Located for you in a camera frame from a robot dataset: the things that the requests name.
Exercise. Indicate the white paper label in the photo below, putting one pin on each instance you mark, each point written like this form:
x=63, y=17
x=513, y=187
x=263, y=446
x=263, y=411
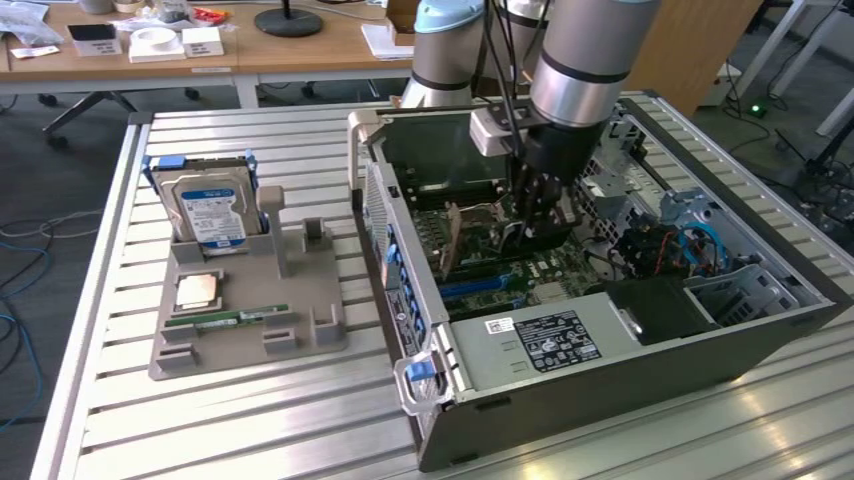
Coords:
x=34, y=51

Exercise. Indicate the wooden desk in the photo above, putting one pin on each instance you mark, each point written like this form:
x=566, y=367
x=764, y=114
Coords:
x=280, y=55
x=100, y=67

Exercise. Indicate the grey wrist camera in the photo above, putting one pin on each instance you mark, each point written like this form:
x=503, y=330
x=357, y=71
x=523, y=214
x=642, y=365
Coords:
x=490, y=137

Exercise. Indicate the black RAM slot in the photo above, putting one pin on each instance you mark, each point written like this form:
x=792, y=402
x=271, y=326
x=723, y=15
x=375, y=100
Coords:
x=454, y=186
x=461, y=200

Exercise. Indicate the grey power supply unit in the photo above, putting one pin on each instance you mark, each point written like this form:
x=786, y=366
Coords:
x=494, y=360

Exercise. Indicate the blue expansion slot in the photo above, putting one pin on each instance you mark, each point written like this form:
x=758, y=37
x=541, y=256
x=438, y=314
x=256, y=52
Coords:
x=474, y=286

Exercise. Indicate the white paper stack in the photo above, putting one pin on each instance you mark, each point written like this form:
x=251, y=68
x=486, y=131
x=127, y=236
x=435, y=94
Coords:
x=383, y=45

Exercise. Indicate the silver disk bay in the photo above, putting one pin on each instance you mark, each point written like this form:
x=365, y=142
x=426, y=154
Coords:
x=748, y=295

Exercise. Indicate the graphics card with fan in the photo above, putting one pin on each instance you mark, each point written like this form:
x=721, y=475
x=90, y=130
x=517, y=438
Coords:
x=455, y=235

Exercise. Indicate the hard disk blue caddy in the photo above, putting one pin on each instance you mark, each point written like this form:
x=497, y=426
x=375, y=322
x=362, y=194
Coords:
x=207, y=215

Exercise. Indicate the CPU socket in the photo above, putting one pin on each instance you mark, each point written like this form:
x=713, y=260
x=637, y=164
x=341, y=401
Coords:
x=483, y=215

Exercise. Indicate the open dark PC case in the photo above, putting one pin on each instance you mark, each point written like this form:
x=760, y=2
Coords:
x=601, y=400

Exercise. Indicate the grey cup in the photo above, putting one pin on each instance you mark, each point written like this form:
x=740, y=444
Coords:
x=96, y=6

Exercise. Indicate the white cube box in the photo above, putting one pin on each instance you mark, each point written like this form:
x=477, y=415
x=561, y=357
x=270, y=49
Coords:
x=202, y=44

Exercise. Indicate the brown cardboard box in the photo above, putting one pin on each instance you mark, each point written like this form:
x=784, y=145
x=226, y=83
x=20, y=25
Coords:
x=401, y=15

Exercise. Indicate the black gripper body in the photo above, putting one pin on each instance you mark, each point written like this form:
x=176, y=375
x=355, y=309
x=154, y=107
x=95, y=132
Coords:
x=557, y=150

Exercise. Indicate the green motherboard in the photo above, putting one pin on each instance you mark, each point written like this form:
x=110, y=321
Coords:
x=561, y=272

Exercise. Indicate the flat white box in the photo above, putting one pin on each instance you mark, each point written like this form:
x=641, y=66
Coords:
x=156, y=55

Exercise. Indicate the grey parts rack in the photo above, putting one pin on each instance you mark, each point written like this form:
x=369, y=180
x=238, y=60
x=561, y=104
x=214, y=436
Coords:
x=234, y=350

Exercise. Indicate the blue plastic latch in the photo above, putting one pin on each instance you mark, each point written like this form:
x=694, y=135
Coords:
x=418, y=372

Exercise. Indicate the white box black top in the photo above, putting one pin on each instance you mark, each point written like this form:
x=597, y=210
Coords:
x=100, y=47

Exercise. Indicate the perforated metal drive cage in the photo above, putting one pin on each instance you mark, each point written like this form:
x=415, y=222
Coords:
x=621, y=200

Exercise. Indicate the white tape roll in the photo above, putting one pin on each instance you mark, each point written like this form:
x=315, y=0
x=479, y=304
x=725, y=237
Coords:
x=154, y=36

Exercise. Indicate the white electrical box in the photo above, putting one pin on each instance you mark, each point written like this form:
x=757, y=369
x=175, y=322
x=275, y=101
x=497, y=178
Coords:
x=728, y=85

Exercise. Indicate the white table frame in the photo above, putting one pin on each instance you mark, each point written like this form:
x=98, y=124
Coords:
x=810, y=50

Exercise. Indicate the black chair base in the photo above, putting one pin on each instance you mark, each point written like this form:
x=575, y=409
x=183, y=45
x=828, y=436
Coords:
x=80, y=107

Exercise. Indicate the wooden cabinet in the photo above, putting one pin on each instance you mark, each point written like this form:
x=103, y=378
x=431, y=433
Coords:
x=701, y=60

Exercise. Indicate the green RAM stick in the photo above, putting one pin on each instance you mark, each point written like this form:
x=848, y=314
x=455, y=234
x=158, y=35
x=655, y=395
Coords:
x=220, y=319

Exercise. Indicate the black lamp base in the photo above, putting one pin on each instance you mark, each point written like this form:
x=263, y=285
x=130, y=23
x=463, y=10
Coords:
x=287, y=25

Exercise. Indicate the red packet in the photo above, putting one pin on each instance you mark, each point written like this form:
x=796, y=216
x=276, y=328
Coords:
x=208, y=16

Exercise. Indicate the copper topped CPU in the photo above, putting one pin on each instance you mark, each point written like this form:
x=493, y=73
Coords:
x=196, y=291

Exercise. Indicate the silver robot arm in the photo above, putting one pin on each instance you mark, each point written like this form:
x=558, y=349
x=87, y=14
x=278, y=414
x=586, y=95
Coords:
x=587, y=75

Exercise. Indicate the clear plastic bag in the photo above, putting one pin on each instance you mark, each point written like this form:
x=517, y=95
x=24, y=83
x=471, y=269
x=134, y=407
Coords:
x=27, y=22

